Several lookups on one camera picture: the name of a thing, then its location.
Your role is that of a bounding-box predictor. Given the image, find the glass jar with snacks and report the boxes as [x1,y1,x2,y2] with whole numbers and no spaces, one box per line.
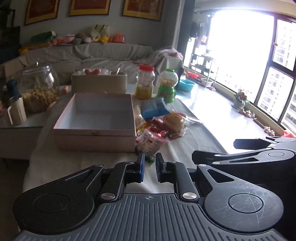
[19,61,60,113]

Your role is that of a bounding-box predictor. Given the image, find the plastic jar red lid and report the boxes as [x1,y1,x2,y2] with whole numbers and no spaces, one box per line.
[134,65,155,100]

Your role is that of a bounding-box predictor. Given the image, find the green plush toy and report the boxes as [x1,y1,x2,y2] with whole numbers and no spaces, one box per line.
[30,31,58,45]

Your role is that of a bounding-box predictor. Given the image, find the hanging clothes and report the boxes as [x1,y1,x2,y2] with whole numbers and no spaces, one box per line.
[190,20,208,43]

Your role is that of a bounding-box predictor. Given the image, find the orange plush toy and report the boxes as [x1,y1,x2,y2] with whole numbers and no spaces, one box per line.
[110,33,125,44]

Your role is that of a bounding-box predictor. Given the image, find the black window frame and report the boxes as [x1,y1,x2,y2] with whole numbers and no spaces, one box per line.
[253,14,296,131]

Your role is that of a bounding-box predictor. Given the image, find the dark curtain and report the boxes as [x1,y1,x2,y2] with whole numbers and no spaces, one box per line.
[177,0,197,68]

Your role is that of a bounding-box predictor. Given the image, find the metal shoe rack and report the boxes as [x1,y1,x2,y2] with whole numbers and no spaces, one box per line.
[191,53,219,88]

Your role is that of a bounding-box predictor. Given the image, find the framed red wall picture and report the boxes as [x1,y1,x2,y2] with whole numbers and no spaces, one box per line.
[69,0,111,17]
[25,0,60,25]
[122,0,164,22]

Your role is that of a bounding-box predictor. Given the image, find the small red green packet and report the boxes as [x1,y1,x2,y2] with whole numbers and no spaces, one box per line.
[168,132,186,140]

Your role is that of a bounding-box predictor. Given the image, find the yellow snack packet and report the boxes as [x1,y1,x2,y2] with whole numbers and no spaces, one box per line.
[135,122,152,138]

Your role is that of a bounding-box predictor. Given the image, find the green candy dispenser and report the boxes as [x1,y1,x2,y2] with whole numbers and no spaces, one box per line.
[155,69,180,104]

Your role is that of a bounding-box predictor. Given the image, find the clear white snack packet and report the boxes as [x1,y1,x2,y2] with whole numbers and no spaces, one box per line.
[133,105,147,127]

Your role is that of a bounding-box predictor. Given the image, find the grey side table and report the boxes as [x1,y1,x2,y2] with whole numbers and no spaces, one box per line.
[0,111,50,160]

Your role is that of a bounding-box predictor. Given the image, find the white green tote bag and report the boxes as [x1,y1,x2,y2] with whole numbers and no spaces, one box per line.
[91,24,110,40]

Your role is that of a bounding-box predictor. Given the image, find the pink white snack packet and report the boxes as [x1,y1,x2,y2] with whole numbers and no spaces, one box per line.
[136,129,168,161]

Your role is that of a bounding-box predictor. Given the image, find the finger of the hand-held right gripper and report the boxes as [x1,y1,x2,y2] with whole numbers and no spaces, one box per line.
[192,148,296,167]
[233,137,296,150]

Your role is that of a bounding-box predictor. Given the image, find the white mug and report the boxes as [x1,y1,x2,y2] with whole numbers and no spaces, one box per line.
[8,96,27,126]

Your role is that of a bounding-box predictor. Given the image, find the grey plush toy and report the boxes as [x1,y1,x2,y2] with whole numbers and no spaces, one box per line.
[73,32,93,44]

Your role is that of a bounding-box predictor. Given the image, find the plain red snack packet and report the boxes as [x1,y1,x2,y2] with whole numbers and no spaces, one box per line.
[151,118,167,127]

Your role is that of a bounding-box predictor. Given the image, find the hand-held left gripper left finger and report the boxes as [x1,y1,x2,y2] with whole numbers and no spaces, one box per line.
[65,153,146,202]

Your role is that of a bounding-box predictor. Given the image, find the flower pot with flowers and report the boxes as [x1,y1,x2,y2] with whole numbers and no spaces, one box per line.
[232,91,249,109]

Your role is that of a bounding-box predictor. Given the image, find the cream round bowl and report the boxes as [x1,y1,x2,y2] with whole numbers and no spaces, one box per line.
[71,70,128,94]

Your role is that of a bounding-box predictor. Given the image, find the blue snack packet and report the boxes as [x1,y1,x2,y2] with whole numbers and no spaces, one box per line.
[141,97,170,120]

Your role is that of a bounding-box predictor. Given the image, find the pink box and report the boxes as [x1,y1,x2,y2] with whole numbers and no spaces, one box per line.
[53,93,137,153]

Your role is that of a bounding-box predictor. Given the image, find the white tablecloth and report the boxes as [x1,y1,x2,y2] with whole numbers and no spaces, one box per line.
[22,83,228,193]

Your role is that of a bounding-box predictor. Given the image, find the pile of clothes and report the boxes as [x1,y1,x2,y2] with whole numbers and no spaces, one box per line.
[157,46,184,61]

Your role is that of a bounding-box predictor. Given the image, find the blue basin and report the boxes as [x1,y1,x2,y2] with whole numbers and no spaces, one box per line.
[179,79,196,92]

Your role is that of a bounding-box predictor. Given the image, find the red striped snack packet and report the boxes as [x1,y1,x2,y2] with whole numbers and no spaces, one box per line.
[147,126,170,138]

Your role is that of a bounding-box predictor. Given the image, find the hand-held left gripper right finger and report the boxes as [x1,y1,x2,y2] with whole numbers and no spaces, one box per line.
[155,153,236,205]

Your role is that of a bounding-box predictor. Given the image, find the grey covered sofa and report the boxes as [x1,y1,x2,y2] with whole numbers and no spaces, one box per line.
[0,43,185,87]

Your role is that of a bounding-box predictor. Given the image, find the pink plush toy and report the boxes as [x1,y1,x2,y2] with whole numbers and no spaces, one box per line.
[52,35,75,45]

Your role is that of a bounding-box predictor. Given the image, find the dark blue bottle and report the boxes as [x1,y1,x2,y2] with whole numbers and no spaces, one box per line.
[6,79,18,98]

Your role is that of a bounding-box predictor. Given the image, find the clear bread packet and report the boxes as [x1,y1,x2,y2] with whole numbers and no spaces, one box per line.
[163,112,202,138]

